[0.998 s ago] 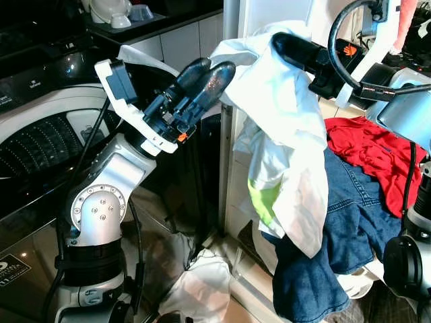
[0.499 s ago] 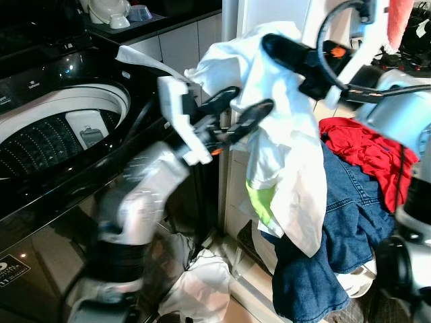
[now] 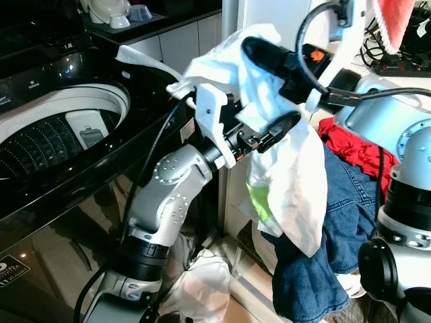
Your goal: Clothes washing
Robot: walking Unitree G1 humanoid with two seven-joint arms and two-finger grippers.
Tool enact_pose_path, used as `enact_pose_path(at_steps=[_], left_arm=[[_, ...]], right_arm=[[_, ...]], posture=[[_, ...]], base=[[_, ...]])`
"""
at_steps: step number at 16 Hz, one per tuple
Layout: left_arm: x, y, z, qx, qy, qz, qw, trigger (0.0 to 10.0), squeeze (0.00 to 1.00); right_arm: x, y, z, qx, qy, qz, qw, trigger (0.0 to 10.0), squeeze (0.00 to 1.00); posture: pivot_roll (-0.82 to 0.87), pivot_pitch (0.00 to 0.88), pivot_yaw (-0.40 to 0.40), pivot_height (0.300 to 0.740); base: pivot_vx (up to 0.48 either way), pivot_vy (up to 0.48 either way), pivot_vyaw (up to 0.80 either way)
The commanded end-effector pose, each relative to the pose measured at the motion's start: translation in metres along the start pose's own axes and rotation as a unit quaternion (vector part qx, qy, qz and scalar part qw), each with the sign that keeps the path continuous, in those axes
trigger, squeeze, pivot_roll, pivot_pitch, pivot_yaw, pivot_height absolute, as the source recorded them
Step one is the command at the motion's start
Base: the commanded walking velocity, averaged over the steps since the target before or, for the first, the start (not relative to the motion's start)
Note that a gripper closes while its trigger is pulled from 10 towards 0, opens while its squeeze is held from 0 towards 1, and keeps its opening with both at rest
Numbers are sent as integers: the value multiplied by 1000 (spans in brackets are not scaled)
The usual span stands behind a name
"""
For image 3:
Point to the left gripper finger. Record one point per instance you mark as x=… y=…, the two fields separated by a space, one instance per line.
x=286 y=126

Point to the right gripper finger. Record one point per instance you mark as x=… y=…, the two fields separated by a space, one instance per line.
x=266 y=54

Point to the white cloth garment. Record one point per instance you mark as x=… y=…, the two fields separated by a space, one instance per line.
x=296 y=182

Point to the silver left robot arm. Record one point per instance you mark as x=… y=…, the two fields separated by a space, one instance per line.
x=168 y=188

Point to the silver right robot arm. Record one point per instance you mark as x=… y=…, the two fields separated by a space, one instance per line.
x=411 y=148

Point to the black top-load washing machine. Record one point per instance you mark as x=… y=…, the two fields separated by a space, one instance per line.
x=54 y=202

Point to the red cloth garment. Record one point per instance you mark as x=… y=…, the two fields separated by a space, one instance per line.
x=353 y=151

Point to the white cabinet black countertop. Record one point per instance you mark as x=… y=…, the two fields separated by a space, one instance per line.
x=182 y=44

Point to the black power strip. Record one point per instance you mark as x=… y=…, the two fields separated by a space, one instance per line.
x=404 y=67

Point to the pink towel white trim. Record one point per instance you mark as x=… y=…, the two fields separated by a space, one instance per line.
x=396 y=20

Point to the blue denim jeans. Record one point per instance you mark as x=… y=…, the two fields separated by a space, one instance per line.
x=337 y=222

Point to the blue grey small container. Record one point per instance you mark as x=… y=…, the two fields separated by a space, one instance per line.
x=140 y=12

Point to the small white cup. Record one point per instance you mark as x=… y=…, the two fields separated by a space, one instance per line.
x=120 y=21

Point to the large white bowl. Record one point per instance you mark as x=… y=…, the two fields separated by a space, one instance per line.
x=104 y=8

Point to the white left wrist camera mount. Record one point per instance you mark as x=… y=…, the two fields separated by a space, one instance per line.
x=214 y=114

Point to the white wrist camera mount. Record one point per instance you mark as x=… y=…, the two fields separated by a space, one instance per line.
x=214 y=114
x=353 y=40

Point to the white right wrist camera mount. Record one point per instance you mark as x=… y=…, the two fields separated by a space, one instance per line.
x=353 y=40

